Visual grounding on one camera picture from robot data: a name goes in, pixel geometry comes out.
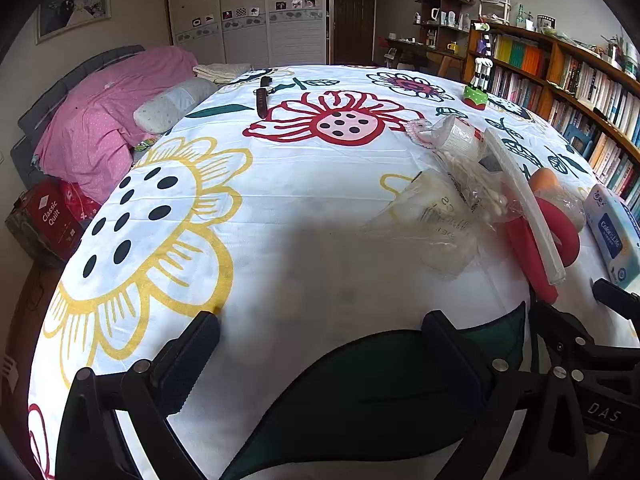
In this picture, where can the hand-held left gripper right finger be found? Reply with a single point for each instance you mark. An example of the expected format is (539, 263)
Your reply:
(450, 360)

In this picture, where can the pink foam hair roller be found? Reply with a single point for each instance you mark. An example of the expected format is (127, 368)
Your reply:
(525, 250)

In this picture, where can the small wooden desk shelf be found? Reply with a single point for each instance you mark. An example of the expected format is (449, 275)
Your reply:
(440, 15)

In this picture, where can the small green packet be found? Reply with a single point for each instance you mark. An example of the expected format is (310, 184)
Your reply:
(143, 145)

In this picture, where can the dark wooden door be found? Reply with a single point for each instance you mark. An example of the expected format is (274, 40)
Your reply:
(354, 20)

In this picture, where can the wooden bookshelf with books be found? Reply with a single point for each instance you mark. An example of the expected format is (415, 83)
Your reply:
(590, 80)

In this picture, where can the framed wall photo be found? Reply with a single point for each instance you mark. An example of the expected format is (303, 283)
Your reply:
(72, 10)

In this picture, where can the pink duvet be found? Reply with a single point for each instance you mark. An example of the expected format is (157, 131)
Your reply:
(100, 120)

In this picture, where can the grey white pillow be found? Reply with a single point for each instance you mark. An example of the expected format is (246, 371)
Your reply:
(172, 102)

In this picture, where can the white plastic rack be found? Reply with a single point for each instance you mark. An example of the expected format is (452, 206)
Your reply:
(495, 2)

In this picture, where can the wooden desk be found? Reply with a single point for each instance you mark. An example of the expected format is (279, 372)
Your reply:
(425, 52)

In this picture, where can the zebra striped toy figure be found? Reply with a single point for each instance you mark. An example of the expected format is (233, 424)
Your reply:
(480, 75)

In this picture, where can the yellow mug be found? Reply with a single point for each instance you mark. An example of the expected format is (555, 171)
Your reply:
(452, 47)

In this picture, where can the orange makeup sponge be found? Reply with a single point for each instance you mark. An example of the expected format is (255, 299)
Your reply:
(544, 181)

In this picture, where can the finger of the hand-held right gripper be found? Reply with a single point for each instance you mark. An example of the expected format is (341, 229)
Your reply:
(557, 325)
(617, 297)

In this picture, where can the clear plastic cup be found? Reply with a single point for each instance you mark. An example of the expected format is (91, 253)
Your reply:
(457, 137)

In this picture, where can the folded cream blanket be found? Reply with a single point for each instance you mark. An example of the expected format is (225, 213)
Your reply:
(220, 71)

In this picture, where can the white sliding wardrobe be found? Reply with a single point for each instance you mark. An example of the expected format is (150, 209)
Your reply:
(250, 15)

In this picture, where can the pink crochet coaster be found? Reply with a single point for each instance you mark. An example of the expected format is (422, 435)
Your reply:
(419, 132)

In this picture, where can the blue plastic holder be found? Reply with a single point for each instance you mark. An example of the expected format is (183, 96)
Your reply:
(577, 137)

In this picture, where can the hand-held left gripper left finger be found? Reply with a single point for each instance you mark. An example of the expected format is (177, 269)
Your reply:
(192, 360)

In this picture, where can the blue pink tissue pack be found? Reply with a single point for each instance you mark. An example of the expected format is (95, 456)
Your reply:
(617, 235)

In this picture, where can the bag of cotton swabs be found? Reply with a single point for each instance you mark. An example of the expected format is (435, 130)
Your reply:
(480, 190)

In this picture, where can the red quilt box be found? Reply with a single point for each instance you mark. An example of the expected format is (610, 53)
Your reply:
(47, 220)

